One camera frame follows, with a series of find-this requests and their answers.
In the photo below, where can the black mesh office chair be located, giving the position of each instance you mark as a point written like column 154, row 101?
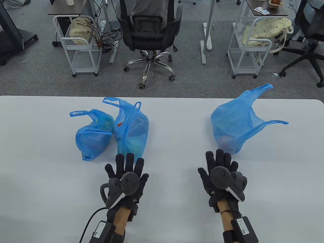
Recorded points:
column 149, row 33

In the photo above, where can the person's left forearm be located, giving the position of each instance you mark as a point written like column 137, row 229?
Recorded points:
column 121, row 217

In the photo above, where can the cream woven bag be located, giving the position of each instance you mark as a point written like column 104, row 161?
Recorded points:
column 78, row 33

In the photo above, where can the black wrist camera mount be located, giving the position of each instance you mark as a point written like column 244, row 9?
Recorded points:
column 214, row 202
column 133, row 212

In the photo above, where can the dark brown desk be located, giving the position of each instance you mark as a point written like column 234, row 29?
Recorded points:
column 63, row 8
column 278, row 11

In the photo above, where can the person's left hand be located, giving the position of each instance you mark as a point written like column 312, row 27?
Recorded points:
column 130, row 162

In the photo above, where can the blue plastic bag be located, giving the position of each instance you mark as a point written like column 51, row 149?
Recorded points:
column 93, row 139
column 233, row 121
column 131, row 136

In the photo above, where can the pale yellow cloth bag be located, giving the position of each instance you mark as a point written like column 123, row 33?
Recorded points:
column 263, row 30

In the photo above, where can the black and white handheld controller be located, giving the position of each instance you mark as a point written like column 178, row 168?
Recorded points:
column 130, row 183
column 220, row 177

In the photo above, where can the white wheeled utility cart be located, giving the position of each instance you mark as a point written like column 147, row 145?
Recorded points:
column 84, row 60
column 245, row 60

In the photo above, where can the person's right forearm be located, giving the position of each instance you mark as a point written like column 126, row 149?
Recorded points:
column 226, row 220

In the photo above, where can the black box with white label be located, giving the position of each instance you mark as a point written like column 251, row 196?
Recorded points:
column 244, row 229
column 103, row 229

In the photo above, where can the small woven basket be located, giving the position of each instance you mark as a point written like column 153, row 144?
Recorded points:
column 276, row 3

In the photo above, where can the small printed cards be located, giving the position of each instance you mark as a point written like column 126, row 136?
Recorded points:
column 262, row 10

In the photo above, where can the person's right hand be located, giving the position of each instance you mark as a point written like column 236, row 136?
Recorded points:
column 220, row 158

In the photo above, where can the white metal desk leg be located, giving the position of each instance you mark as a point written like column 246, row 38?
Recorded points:
column 113, row 57
column 210, row 15

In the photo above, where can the black wheeled stand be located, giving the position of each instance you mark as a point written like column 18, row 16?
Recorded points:
column 15, row 35

